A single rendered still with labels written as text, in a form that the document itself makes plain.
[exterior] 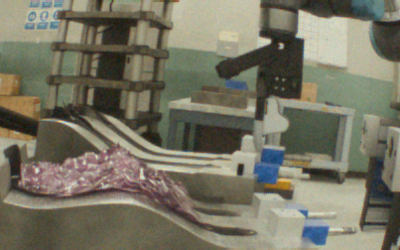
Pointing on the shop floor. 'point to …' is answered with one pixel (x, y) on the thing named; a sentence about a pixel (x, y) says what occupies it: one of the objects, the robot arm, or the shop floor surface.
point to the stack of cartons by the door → (9, 92)
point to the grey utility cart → (335, 142)
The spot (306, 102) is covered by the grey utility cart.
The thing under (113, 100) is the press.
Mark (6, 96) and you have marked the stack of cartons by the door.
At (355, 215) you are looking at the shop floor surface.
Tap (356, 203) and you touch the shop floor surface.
